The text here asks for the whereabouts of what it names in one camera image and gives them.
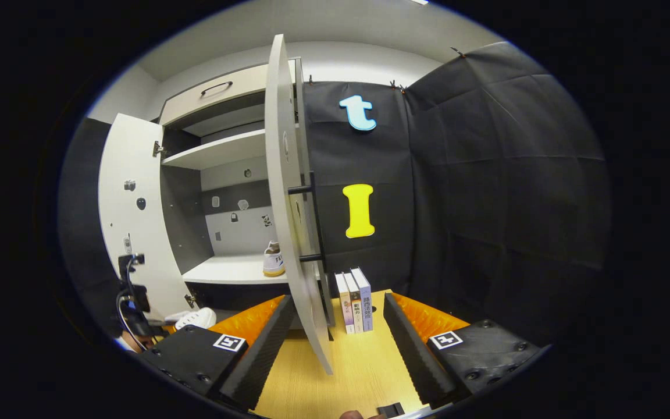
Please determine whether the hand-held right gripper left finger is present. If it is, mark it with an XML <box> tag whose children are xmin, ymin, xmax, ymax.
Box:
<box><xmin>140</xmin><ymin>294</ymin><xmax>296</xmax><ymax>411</ymax></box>

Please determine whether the white canvas shoe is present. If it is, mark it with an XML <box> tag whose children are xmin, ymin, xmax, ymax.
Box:
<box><xmin>163</xmin><ymin>307</ymin><xmax>218</xmax><ymax>331</ymax></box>
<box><xmin>262</xmin><ymin>240</ymin><xmax>286</xmax><ymax>278</ymax></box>

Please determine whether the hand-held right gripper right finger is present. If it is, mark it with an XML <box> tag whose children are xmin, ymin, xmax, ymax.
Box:
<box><xmin>383</xmin><ymin>292</ymin><xmax>542</xmax><ymax>408</ymax></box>

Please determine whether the white shoe cabinet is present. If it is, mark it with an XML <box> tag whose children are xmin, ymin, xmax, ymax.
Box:
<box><xmin>158</xmin><ymin>57</ymin><xmax>312</xmax><ymax>312</ymax></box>

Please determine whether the white paperback book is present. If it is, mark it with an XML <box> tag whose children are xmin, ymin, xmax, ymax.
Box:
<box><xmin>335</xmin><ymin>272</ymin><xmax>356</xmax><ymax>334</ymax></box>

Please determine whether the white shoe cabinet door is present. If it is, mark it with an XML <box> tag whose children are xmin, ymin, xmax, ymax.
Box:
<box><xmin>264</xmin><ymin>34</ymin><xmax>336</xmax><ymax>376</ymax></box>
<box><xmin>98</xmin><ymin>112</ymin><xmax>196</xmax><ymax>321</ymax></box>

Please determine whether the beige cabinet drawer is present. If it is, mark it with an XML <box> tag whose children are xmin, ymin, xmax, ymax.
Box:
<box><xmin>159</xmin><ymin>61</ymin><xmax>298</xmax><ymax>129</ymax></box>

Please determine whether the lavender paperback book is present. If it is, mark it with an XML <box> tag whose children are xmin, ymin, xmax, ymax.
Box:
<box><xmin>351</xmin><ymin>267</ymin><xmax>374</xmax><ymax>332</ymax></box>

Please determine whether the beige paperback book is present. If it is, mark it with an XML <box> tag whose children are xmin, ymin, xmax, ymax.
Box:
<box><xmin>344</xmin><ymin>271</ymin><xmax>365</xmax><ymax>333</ymax></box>

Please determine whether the white cabinet shelf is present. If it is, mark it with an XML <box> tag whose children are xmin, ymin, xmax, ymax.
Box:
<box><xmin>162</xmin><ymin>128</ymin><xmax>269</xmax><ymax>171</ymax></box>
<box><xmin>182</xmin><ymin>253</ymin><xmax>292</xmax><ymax>285</ymax></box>

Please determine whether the black door handle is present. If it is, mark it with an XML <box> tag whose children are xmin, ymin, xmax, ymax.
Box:
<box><xmin>287</xmin><ymin>172</ymin><xmax>327</xmax><ymax>264</ymax></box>

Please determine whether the black backdrop cloth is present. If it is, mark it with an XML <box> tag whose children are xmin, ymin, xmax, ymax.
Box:
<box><xmin>302</xmin><ymin>42</ymin><xmax>612</xmax><ymax>350</ymax></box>

